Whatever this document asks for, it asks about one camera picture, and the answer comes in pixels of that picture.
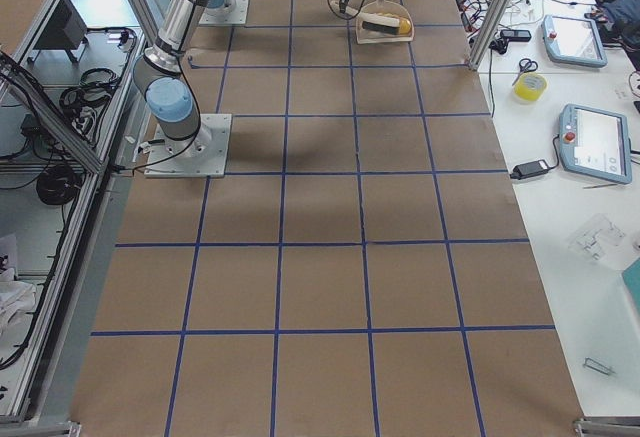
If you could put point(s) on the beige hand brush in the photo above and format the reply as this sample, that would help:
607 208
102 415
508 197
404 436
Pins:
386 24

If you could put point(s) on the aluminium frame post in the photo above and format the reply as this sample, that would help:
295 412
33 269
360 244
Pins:
486 33

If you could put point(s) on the beige plastic dustpan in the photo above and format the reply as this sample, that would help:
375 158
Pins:
386 7

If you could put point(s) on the black power adapter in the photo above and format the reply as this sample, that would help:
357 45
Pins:
530 169

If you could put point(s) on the clear plastic bag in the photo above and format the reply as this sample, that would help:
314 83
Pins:
599 240

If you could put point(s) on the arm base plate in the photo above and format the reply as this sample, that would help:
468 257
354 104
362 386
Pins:
206 156
225 13

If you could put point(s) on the yellow tape roll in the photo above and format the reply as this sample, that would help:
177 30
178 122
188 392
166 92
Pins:
529 86

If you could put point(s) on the yellow toy potato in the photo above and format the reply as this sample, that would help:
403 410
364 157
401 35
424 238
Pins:
404 27

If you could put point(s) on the scissors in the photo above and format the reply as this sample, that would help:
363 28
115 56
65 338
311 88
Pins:
525 65

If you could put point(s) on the black monitor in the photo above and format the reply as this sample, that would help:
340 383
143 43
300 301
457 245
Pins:
65 30

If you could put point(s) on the teach pendant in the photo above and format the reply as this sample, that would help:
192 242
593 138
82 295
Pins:
595 143
573 41

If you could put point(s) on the far teach pendant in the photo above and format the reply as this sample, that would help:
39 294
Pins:
573 41

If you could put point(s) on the near teach pendant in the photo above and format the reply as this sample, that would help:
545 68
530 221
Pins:
595 143

